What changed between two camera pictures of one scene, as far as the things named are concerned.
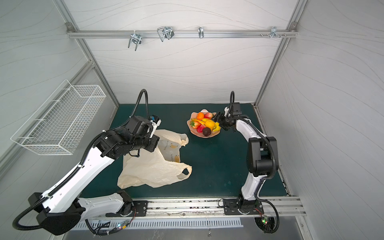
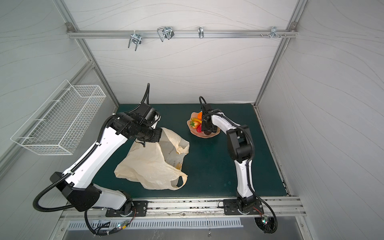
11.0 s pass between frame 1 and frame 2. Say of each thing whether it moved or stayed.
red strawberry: stayed
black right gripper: moved
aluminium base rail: stayed
